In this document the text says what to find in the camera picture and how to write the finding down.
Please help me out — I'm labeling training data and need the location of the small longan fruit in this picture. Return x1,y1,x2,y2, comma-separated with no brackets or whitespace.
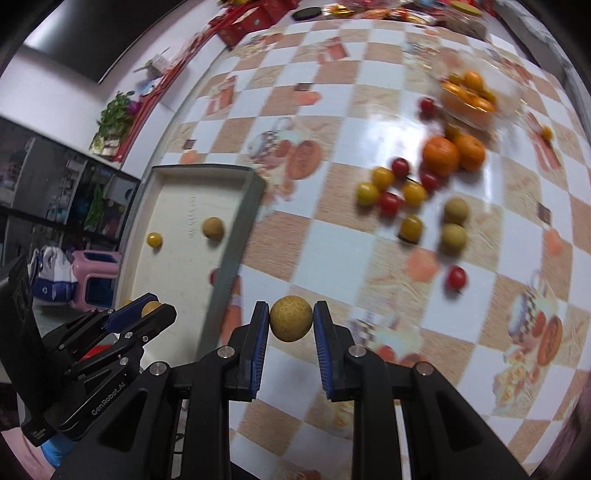
141,301,161,317

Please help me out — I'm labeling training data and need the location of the red cherry tomato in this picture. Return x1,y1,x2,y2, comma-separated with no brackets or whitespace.
378,191,404,218
446,265,468,292

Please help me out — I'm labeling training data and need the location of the yellow cherry tomato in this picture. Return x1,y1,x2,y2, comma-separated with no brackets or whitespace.
146,232,163,249
398,214,424,244

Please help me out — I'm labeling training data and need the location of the pink plastic stool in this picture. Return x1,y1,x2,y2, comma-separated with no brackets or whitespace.
70,250,121,312

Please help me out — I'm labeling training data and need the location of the yellow cherry tomato in tray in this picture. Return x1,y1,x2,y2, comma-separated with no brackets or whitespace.
146,232,163,249

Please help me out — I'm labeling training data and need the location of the white shallow tray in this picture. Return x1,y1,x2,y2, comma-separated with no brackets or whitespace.
116,164,266,368

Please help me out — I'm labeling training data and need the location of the tan longan in tray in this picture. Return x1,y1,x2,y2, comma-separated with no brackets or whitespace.
201,216,225,241

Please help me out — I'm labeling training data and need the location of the green potted plant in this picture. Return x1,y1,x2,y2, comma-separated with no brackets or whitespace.
90,90,140,157

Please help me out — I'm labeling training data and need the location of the tan longan on table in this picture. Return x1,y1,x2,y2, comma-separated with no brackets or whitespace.
444,197,470,226

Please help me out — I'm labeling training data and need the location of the large orange tangerine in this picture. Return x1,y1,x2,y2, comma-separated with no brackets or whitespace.
422,136,460,177

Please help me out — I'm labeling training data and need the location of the clear glass fruit bowl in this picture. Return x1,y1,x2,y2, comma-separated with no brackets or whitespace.
429,48,524,131

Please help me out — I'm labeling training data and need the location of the red gift box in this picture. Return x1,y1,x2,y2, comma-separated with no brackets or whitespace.
217,6,273,48

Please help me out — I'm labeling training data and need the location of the black round lid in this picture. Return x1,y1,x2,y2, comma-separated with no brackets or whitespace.
291,6,322,22

